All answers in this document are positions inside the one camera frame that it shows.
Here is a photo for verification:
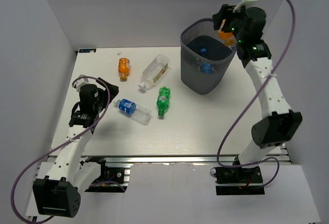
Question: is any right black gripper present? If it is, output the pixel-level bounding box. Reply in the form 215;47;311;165
213;4;249;43

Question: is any orange bottle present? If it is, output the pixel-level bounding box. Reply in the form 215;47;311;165
217;20;236;47
118;58;130;81

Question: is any blue label bottle white cap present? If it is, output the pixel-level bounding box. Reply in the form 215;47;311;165
114;99;152;125

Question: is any clear square juice bottle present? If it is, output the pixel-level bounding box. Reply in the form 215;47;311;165
138;54;169;91

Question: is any green plastic bottle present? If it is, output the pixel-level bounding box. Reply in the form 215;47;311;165
156;86;171;117

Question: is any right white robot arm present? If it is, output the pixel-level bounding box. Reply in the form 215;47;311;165
212;4;302;182

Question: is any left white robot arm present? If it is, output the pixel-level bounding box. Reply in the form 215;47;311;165
32;76;119;218

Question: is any grey mesh waste bin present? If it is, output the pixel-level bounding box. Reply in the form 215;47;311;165
180;18;236;95

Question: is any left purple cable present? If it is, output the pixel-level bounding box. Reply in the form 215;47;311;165
10;77;112;222

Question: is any purple cable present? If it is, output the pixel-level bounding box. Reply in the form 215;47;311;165
10;77;112;222
216;0;296;188

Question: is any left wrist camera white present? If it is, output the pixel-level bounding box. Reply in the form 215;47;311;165
72;74;89;92

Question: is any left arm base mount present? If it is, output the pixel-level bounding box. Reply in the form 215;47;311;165
78;157;127;193

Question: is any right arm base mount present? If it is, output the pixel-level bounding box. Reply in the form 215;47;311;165
210;164;265;196

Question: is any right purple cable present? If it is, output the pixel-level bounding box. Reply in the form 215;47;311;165
216;0;296;188

